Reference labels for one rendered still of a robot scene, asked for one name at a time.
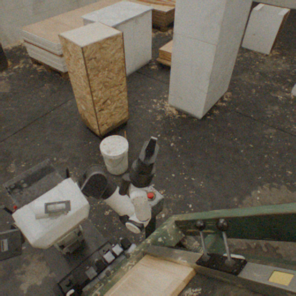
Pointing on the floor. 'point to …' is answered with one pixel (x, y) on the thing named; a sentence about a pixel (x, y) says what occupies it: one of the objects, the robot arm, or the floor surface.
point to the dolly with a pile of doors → (165, 55)
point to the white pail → (115, 154)
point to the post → (150, 228)
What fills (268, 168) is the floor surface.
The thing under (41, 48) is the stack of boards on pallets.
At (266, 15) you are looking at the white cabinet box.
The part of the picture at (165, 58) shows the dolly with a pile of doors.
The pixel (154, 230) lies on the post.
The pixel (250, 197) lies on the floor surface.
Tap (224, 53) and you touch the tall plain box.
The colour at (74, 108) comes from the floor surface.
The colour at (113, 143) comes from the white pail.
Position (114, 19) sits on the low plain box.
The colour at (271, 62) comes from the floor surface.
